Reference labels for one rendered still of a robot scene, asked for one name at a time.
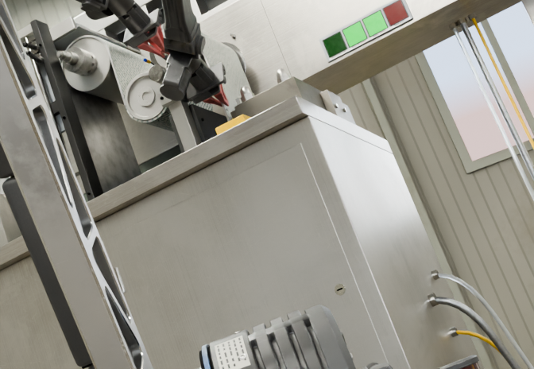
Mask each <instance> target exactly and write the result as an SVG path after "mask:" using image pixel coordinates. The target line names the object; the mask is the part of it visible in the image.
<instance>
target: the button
mask: <svg viewBox="0 0 534 369"><path fill-rule="evenodd" d="M250 118H251V117H249V116H247V115H240V116H238V117H237V118H234V119H232V120H230V121H229V122H226V123H224V124H223V125H221V126H219V127H217V128H215V130H216V133H217V135H219V134H221V133H223V132H225V131H227V130H229V129H230V128H232V127H234V126H237V125H238V124H240V123H242V122H245V121H246V120H248V119H250Z"/></svg>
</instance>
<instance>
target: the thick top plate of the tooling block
mask: <svg viewBox="0 0 534 369"><path fill-rule="evenodd" d="M320 92H321V91H320V90H318V89H316V88H314V87H313V86H311V85H309V84H306V83H305V82H303V81H302V80H299V79H297V78H296V77H294V76H293V77H291V78H289V79H287V80H285V81H283V82H281V83H279V84H277V85H275V86H274V87H271V88H270V89H268V90H266V91H263V92H262V93H260V94H258V95H255V96H254V97H253V98H251V99H248V100H246V101H245V102H243V103H240V104H238V105H237V106H235V107H234V109H235V110H236V113H237V115H238V116H240V115H247V116H249V117H251V118H252V117H254V116H256V115H259V114H260V113H261V112H263V111H266V110H268V109H269V108H271V107H274V106H276V105H277V104H279V103H282V102H284V101H285V100H287V99H290V98H291V97H293V96H294V95H297V96H299V97H300V98H302V99H305V100H307V101H308V102H310V103H313V104H315V105H316V106H318V107H321V108H323V109H324V110H327V109H326V107H325V105H324V103H323V100H322V97H321V95H320ZM343 106H344V108H346V113H347V116H348V118H349V120H350V122H351V123H353V124H354V125H356V124H355V122H354V119H353V117H352V114H351V113H350V109H349V107H348V106H347V105H346V104H344V103H343Z"/></svg>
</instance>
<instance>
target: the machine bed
mask: <svg viewBox="0 0 534 369"><path fill-rule="evenodd" d="M307 116H310V117H312V118H315V119H317V120H319V121H320V122H324V123H326V124H327V125H329V126H333V127H334V128H336V129H338V130H341V131H343V132H345V133H347V134H350V135H352V136H354V137H356V138H359V139H361V140H363V141H364V142H368V143H369V144H371V145H373V146H376V147H378V148H380V149H382V150H385V151H387V152H389V153H393V152H392V150H391V149H390V146H389V144H388V141H387V140H385V139H384V138H381V137H379V136H377V135H376V134H373V133H370V132H369V131H367V130H364V129H362V128H361V127H359V126H356V125H354V124H353V123H351V122H348V121H346V120H345V119H343V118H340V117H339V116H337V115H334V114H332V113H331V112H329V111H326V110H324V109H323V108H321V107H318V106H316V105H315V104H313V103H310V102H308V101H307V100H305V99H302V98H300V97H299V96H297V95H294V96H293V97H291V98H290V99H287V100H285V101H284V102H282V103H279V104H277V105H276V106H274V107H271V108H269V109H268V110H266V111H263V112H261V113H260V114H259V115H256V116H254V117H252V118H250V119H248V120H246V121H245V122H242V123H240V124H238V125H237V126H234V127H232V128H230V129H229V130H227V131H225V132H223V133H221V134H219V135H217V136H215V137H213V138H211V139H209V140H207V141H205V142H203V143H201V144H199V145H197V146H196V147H194V148H192V149H190V150H188V151H186V152H184V153H182V154H180V155H178V156H176V157H174V158H172V159H170V160H168V161H166V162H165V163H163V164H161V165H158V166H157V167H155V168H153V169H151V170H149V171H147V172H145V173H143V174H141V175H139V176H137V177H135V178H134V179H132V180H130V181H127V182H126V183H124V184H121V185H119V186H118V187H116V188H113V189H111V190H110V191H108V192H105V193H103V194H102V195H101V196H98V197H96V198H94V199H93V200H90V201H88V202H87V206H88V208H89V211H90V213H91V216H92V219H93V220H94V223H96V222H98V221H100V220H101V219H104V218H106V217H108V216H110V215H112V214H114V213H115V212H118V211H120V210H122V209H123V208H126V207H128V206H130V205H131V204H134V203H136V202H138V201H139V200H142V199H144V198H146V197H147V196H150V195H152V194H154V193H155V192H158V191H160V190H161V189H163V188H166V187H168V186H169V185H172V184H174V183H176V182H177V181H180V180H182V179H184V178H185V177H188V176H190V175H192V174H193V173H196V172H198V171H200V170H201V169H204V168H205V167H207V166H209V165H211V164H213V163H215V162H217V161H219V160H221V159H223V158H225V157H227V156H229V155H231V154H233V153H235V152H237V151H239V150H241V149H243V148H245V147H247V146H249V145H251V144H253V143H255V142H257V141H259V140H261V139H263V138H265V137H267V136H269V135H271V134H273V133H275V132H277V131H278V130H281V129H283V128H285V127H286V126H289V125H291V124H293V123H294V122H297V121H299V120H301V119H302V118H305V117H307ZM28 256H30V253H29V250H28V248H27V246H26V244H25V240H24V239H23V237H22V236H20V237H18V238H16V239H14V240H12V241H10V242H9V243H7V244H5V245H3V246H1V247H0V270H3V269H5V268H6V267H8V266H11V265H12V264H14V263H15V262H18V261H20V260H22V259H23V258H26V257H28Z"/></svg>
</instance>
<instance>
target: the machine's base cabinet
mask: <svg viewBox="0 0 534 369"><path fill-rule="evenodd" d="M95 226H96V228H97V230H98V233H99V236H100V238H101V240H102V242H103V246H104V248H105V250H106V253H107V256H108V258H109V260H110V264H111V265H112V267H113V270H114V273H115V275H116V278H117V279H118V283H119V285H120V287H121V290H122V293H123V295H124V298H125V299H126V303H127V305H128V307H129V309H130V312H131V315H132V317H133V320H134V323H135V324H136V327H137V330H138V332H139V335H140V337H141V340H142V342H143V344H144V346H145V350H146V352H147V354H148V357H149V360H150V362H151V364H152V366H153V369H196V368H199V367H201V366H200V361H199V351H201V350H202V346H204V345H206V344H209V345H210V343H211V342H214V341H216V340H219V339H222V338H224V337H226V336H230V335H232V334H234V333H235V332H237V331H242V330H245V329H246V330H248V332H249V333H250V335H251V334H253V327H255V326H257V325H259V324H265V326H266V328H269V327H271V325H270V321H271V320H273V319H276V318H278V317H282V319H283V322H285V321H287V320H288V318H287V314H289V313H292V312H295V311H296V310H298V311H300V314H301V315H303V314H305V312H304V310H305V309H309V308H311V307H313V306H316V305H323V306H325V307H327V308H329V309H330V311H331V313H332V315H333V317H334V318H335V319H336V321H337V324H338V327H339V330H340V332H342V334H343V336H344V339H345V341H346V346H347V348H348V350H349V353H351V354H352V356H353V358H354V360H353V362H354V365H355V367H356V369H362V368H363V367H366V366H367V365H368V364H369V363H379V364H381V363H388V364H389V365H390V366H391V367H392V368H393V369H437V368H440V367H443V366H446V365H448V364H450V363H453V362H456V361H458V360H461V359H464V358H466V357H469V356H471V355H476V356H477V357H478V359H479V361H478V365H479V367H480V369H484V367H483V365H482V362H481V360H480V358H479V356H478V353H477V351H476V348H475V346H474V343H473V341H472V339H471V337H470V335H462V334H459V335H458V336H455V337H452V335H451V333H450V329H449V328H453V327H456V328H457V330H460V331H468V330H467V327H466V325H465V322H464V320H463V318H462V315H461V313H460V311H459V310H458V309H457V308H454V307H451V306H449V305H441V304H438V305H436V306H434V307H432V306H431V303H430V301H429V300H428V294H430V293H434V294H435V295H436V296H437V297H449V298H451V299H454V296H453V294H452V292H451V289H450V287H449V285H448V283H447V279H446V278H439V279H437V280H434V278H433V277H432V275H431V271H433V270H438V272H439V273H442V274H443V271H442V268H441V266H440V264H439V261H438V259H437V257H436V255H435V252H434V250H433V247H432V245H431V242H430V240H429V238H428V235H427V233H426V231H425V229H424V225H423V224H422V221H421V219H420V216H419V214H418V212H417V210H416V207H415V204H414V203H413V201H412V198H411V196H410V193H409V191H408V188H407V186H406V184H405V182H404V178H403V177H402V175H401V171H400V170H399V167H398V165H397V162H396V160H395V158H394V156H393V154H391V153H389V152H387V151H385V150H382V149H380V148H378V147H376V146H373V145H371V144H369V143H368V142H364V141H363V140H361V139H359V138H356V137H354V136H352V135H350V134H347V133H345V132H343V131H341V130H338V129H336V128H334V127H333V126H329V125H327V124H326V123H324V122H320V121H319V120H317V119H315V118H312V117H310V116H307V117H305V118H302V119H301V120H299V121H297V122H294V123H293V124H291V125H289V126H286V127H285V128H283V129H281V130H278V131H277V132H275V133H273V134H271V135H269V136H267V137H265V138H263V139H261V140H259V141H257V142H255V143H253V144H251V145H249V146H247V147H245V148H243V149H241V150H239V151H237V152H235V153H233V154H231V155H229V156H227V157H225V158H223V159H221V160H219V161H217V162H215V163H213V164H211V165H209V166H207V167H205V168H204V169H201V170H200V171H198V172H196V173H193V174H192V175H190V176H188V177H185V178H184V179H182V180H180V181H177V182H176V183H174V184H171V185H169V186H168V187H166V188H163V189H161V190H160V191H158V192H155V193H154V194H152V195H150V196H147V197H146V198H144V199H142V200H139V201H138V202H136V203H134V204H131V205H130V206H128V207H126V208H123V209H122V210H120V211H118V212H115V213H114V214H112V215H110V216H108V217H106V218H104V219H101V220H100V221H98V222H96V223H95ZM0 369H83V368H82V367H79V366H77V364H76V363H75V360H74V358H73V355H72V353H71V351H70V350H69V349H68V343H67V341H66V339H65V337H64V334H63V331H62V329H61V327H60V324H59V322H58V320H57V318H56V314H55V313H54V310H53V308H52V305H51V303H50V300H49V299H48V295H47V293H46V292H45V288H44V286H43V284H42V282H41V279H40V277H39V274H38V273H37V269H36V267H35V265H34V263H33V260H32V258H31V255H30V256H28V257H26V258H23V259H22V260H20V261H18V262H15V263H14V264H12V265H11V266H8V267H6V268H5V269H3V270H0Z"/></svg>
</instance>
